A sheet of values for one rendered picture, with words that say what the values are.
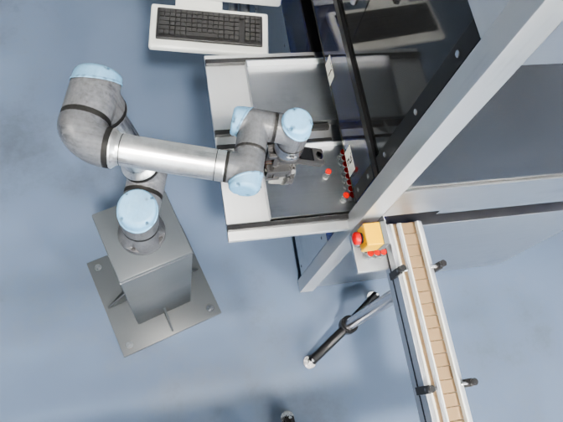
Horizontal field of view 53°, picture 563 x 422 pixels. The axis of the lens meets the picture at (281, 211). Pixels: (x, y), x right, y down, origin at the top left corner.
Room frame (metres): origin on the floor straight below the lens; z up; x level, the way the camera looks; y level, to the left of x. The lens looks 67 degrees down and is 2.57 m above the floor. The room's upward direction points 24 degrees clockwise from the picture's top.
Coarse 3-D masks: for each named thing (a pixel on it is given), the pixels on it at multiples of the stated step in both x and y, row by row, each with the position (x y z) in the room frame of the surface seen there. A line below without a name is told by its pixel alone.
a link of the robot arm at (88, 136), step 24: (72, 120) 0.49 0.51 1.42; (96, 120) 0.51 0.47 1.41; (72, 144) 0.44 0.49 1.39; (96, 144) 0.46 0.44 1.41; (120, 144) 0.49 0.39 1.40; (144, 144) 0.51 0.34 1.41; (168, 144) 0.53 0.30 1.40; (240, 144) 0.61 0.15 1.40; (144, 168) 0.47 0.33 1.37; (168, 168) 0.49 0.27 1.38; (192, 168) 0.51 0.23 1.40; (216, 168) 0.53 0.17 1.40; (240, 168) 0.55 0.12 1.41; (240, 192) 0.51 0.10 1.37
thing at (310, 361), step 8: (368, 296) 0.86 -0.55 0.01; (376, 296) 0.85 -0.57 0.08; (368, 304) 0.80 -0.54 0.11; (344, 320) 0.67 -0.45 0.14; (344, 328) 0.64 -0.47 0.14; (336, 336) 0.59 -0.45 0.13; (328, 344) 0.55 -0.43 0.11; (320, 352) 0.51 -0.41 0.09; (304, 360) 0.46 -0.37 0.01; (312, 360) 0.46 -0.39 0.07
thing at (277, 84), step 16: (256, 64) 1.20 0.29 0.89; (272, 64) 1.23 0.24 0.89; (288, 64) 1.26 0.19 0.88; (304, 64) 1.29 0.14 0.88; (320, 64) 1.32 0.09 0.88; (256, 80) 1.14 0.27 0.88; (272, 80) 1.17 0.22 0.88; (288, 80) 1.20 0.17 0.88; (304, 80) 1.22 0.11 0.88; (320, 80) 1.25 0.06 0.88; (256, 96) 1.08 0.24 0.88; (272, 96) 1.11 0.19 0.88; (288, 96) 1.13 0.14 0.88; (304, 96) 1.16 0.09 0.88; (320, 96) 1.19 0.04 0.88; (320, 112) 1.13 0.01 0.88
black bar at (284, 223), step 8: (320, 216) 0.75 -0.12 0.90; (328, 216) 0.76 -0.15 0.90; (336, 216) 0.77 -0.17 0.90; (344, 216) 0.78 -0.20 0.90; (232, 224) 0.60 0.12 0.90; (240, 224) 0.61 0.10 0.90; (248, 224) 0.62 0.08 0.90; (256, 224) 0.63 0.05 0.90; (264, 224) 0.64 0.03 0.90; (272, 224) 0.65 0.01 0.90; (280, 224) 0.66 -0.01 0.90; (288, 224) 0.68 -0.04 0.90; (296, 224) 0.69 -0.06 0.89
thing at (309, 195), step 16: (320, 144) 1.00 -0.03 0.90; (336, 144) 1.03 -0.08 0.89; (336, 160) 0.97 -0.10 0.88; (304, 176) 0.87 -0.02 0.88; (320, 176) 0.89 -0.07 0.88; (336, 176) 0.92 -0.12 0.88; (272, 192) 0.77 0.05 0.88; (288, 192) 0.79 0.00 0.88; (304, 192) 0.81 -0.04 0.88; (320, 192) 0.84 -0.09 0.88; (336, 192) 0.86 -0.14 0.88; (272, 208) 0.71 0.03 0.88; (288, 208) 0.73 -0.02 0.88; (304, 208) 0.76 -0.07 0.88; (320, 208) 0.78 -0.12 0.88; (336, 208) 0.80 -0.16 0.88
